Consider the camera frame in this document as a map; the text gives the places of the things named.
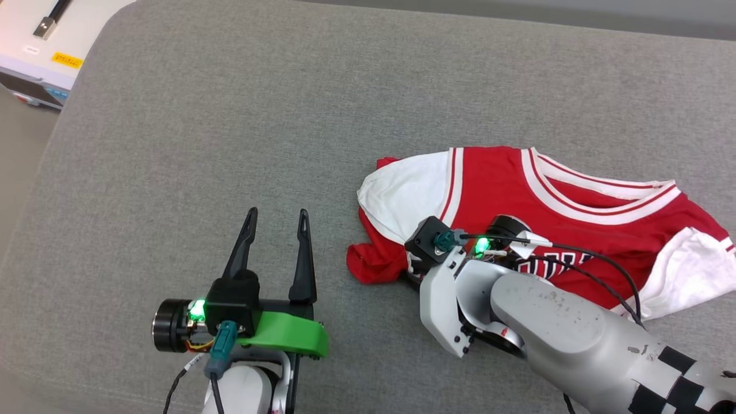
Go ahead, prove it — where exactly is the red and white basketball jersey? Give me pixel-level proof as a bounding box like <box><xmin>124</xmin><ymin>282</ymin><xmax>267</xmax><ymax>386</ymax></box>
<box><xmin>347</xmin><ymin>146</ymin><xmax>736</xmax><ymax>321</ymax></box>

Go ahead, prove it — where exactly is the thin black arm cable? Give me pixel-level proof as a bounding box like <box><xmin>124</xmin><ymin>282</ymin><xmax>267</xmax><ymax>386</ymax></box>
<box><xmin>163</xmin><ymin>321</ymin><xmax>239</xmax><ymax>414</ymax></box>
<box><xmin>460</xmin><ymin>232</ymin><xmax>646</xmax><ymax>329</ymax></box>

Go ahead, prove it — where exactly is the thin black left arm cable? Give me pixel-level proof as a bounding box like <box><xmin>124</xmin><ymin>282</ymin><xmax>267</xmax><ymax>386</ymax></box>
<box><xmin>163</xmin><ymin>321</ymin><xmax>239</xmax><ymax>414</ymax></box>

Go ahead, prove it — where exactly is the black cable with metal plug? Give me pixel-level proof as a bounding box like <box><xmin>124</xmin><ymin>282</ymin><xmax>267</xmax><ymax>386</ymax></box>
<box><xmin>33</xmin><ymin>0</ymin><xmax>73</xmax><ymax>40</ymax></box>

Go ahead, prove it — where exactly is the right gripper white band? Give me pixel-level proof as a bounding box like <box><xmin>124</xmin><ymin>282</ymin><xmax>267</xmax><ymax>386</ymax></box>
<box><xmin>419</xmin><ymin>214</ymin><xmax>533</xmax><ymax>359</ymax></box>

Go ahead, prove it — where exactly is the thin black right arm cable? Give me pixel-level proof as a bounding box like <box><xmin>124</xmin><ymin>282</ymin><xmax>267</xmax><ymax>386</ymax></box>
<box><xmin>460</xmin><ymin>232</ymin><xmax>646</xmax><ymax>329</ymax></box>

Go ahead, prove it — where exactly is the white appliance with yellow label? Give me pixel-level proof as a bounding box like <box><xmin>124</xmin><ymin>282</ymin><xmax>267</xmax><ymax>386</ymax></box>
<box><xmin>0</xmin><ymin>0</ymin><xmax>136</xmax><ymax>110</ymax></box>

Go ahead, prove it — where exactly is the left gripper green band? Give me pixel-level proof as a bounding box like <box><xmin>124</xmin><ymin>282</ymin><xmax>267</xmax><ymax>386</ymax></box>
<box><xmin>152</xmin><ymin>207</ymin><xmax>329</xmax><ymax>359</ymax></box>

